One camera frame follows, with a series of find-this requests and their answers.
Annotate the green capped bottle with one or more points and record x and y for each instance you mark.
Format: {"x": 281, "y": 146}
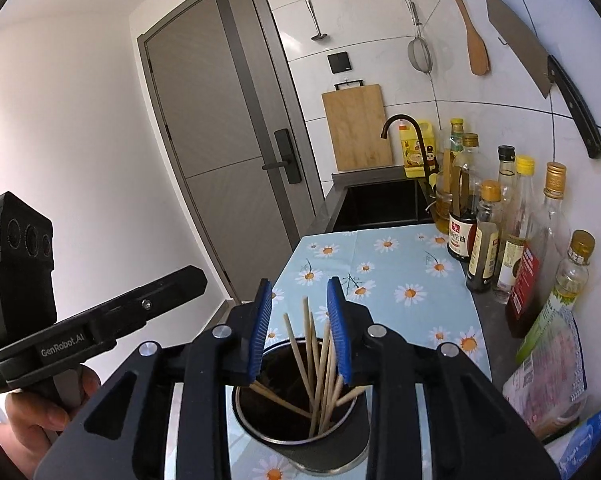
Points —
{"x": 457, "y": 127}

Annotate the black faucet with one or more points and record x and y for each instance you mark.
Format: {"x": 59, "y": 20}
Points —
{"x": 405, "y": 117}

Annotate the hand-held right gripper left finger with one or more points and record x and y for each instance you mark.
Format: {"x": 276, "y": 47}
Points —
{"x": 260, "y": 330}

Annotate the wooden cutting board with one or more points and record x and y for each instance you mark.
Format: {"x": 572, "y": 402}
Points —
{"x": 358, "y": 127}

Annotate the black capped bottle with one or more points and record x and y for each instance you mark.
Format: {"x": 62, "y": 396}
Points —
{"x": 506, "y": 155}

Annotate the green label oil bottle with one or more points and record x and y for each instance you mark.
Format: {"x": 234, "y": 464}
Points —
{"x": 555, "y": 310}

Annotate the red label soy sauce bottle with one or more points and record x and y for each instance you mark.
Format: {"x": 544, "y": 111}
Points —
{"x": 463, "y": 237}

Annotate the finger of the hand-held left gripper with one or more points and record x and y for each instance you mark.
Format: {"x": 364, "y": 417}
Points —
{"x": 160, "y": 295}

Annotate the amber oil jar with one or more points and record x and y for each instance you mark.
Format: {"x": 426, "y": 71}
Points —
{"x": 441, "y": 210}

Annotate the blue packet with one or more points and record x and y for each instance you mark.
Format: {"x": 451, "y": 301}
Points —
{"x": 590, "y": 440}

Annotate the floral light blue tablecloth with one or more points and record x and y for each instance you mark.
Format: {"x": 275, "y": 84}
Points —
{"x": 405, "y": 270}

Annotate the small dark gold capped bottle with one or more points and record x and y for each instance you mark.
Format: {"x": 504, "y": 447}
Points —
{"x": 482, "y": 260}

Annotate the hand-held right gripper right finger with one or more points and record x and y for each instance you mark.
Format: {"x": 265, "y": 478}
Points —
{"x": 339, "y": 330}

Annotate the dark kitchen sink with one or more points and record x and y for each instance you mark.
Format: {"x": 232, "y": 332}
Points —
{"x": 380, "y": 205}

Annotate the steel mesh strainer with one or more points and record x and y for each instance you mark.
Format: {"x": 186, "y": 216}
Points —
{"x": 420, "y": 57}

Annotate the bunch of wooden chopsticks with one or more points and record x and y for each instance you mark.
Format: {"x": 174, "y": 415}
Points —
{"x": 320, "y": 360}

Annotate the person's left hand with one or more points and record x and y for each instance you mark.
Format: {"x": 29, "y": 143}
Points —
{"x": 35, "y": 415}

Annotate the grey door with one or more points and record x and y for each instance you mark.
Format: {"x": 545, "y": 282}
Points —
{"x": 220, "y": 110}

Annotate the steel ladle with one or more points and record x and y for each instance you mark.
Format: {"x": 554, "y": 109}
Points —
{"x": 314, "y": 17}

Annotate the pink food packet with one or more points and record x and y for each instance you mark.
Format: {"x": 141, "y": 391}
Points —
{"x": 545, "y": 385}

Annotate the large yellow oil bottle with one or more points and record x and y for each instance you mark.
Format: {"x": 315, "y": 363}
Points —
{"x": 411, "y": 152}

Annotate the wooden spatula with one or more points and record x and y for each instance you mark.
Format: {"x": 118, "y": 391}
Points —
{"x": 478, "y": 55}

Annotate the black metal cup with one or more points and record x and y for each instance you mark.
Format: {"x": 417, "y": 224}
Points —
{"x": 300, "y": 455}

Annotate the black wall switch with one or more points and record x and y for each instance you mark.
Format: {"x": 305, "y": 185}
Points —
{"x": 339, "y": 62}

